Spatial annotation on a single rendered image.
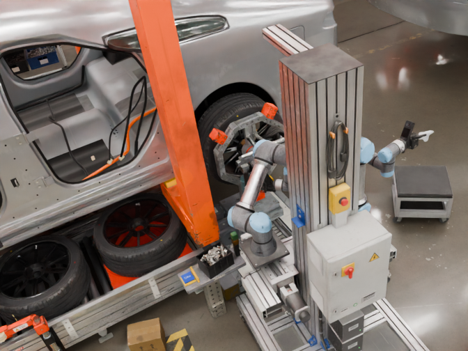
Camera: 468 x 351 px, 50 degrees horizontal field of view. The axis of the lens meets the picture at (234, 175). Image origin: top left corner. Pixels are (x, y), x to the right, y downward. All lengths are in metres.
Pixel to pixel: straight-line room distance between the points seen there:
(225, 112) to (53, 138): 1.43
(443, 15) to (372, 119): 1.15
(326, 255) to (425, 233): 1.94
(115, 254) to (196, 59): 1.43
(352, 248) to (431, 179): 1.87
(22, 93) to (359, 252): 3.52
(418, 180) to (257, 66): 1.54
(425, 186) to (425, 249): 0.47
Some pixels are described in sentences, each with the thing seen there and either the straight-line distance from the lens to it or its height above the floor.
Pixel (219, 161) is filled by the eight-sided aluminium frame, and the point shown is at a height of 0.90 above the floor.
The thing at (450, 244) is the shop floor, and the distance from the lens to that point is 4.15.
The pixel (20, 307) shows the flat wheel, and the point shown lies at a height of 0.50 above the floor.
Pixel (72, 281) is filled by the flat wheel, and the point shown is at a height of 0.49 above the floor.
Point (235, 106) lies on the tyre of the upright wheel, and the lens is 3.48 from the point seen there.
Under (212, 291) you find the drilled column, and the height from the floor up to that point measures 0.29.
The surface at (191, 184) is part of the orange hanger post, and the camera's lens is 3.05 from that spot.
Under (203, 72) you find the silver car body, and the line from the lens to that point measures 3.35.
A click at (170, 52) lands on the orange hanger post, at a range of 2.61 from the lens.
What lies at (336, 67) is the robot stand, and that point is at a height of 2.03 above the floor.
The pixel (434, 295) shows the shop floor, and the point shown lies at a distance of 3.82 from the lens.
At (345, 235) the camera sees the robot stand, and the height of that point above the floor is 1.23.
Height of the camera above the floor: 3.01
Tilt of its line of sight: 39 degrees down
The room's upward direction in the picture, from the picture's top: 9 degrees counter-clockwise
